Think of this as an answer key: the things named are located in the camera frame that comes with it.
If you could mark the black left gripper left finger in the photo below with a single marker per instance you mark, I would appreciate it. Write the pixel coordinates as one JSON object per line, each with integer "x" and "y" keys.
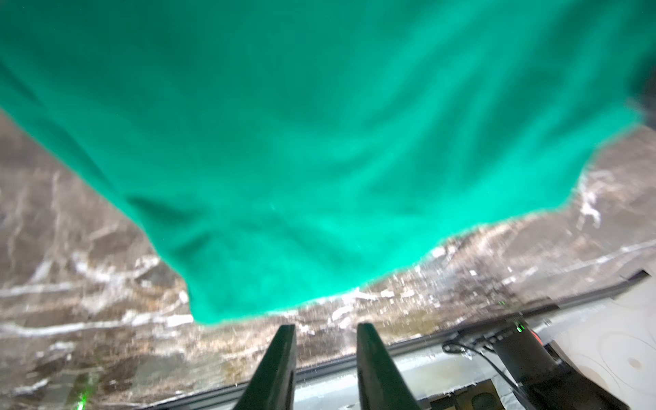
{"x": 273, "y": 384}

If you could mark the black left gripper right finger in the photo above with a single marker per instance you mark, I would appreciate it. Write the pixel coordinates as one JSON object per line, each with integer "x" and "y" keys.
{"x": 380, "y": 384}

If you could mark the green t-shirt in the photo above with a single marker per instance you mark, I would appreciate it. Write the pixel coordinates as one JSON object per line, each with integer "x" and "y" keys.
{"x": 276, "y": 152}

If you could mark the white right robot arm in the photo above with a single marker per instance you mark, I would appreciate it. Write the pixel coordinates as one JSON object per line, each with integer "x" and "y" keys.
{"x": 540, "y": 382}

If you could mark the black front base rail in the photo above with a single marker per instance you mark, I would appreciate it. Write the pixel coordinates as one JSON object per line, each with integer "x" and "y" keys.
{"x": 546, "y": 309}

